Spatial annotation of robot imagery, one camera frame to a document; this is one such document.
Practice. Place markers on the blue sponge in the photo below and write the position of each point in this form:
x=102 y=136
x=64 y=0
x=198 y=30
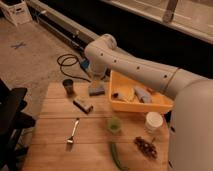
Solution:
x=95 y=89

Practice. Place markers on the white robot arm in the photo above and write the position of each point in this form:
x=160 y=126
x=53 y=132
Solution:
x=191 y=127

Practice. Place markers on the small dark item in tray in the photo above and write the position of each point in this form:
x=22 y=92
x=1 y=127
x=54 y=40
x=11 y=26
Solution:
x=115 y=95

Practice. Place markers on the yellow plastic tray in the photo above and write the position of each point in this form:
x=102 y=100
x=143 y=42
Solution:
x=160 y=103

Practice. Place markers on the yellow item in tray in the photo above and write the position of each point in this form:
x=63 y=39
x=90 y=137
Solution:
x=127 y=95

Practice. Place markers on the small brown box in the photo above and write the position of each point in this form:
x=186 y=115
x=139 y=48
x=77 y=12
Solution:
x=82 y=105

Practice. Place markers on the blue power device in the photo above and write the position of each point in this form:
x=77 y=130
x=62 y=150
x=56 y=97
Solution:
x=84 y=64

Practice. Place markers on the grey blue cloth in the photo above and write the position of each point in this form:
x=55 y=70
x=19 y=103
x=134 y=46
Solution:
x=143 y=96

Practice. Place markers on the green plastic cup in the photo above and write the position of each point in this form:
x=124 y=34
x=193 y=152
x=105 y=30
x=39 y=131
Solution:
x=114 y=125

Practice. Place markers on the dark metal cup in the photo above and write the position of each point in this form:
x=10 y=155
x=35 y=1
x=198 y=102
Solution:
x=68 y=85

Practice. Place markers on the green vegetable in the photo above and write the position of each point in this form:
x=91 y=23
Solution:
x=114 y=154

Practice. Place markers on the silver fork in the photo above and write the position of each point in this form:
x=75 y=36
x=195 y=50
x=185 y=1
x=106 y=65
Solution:
x=71 y=139

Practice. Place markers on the bunch of dark grapes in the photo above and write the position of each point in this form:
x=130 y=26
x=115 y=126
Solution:
x=147 y=148

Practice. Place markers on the black chair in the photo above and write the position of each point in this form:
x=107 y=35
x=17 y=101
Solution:
x=12 y=122

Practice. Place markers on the white cardboard box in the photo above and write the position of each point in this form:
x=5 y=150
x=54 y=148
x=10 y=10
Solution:
x=17 y=14

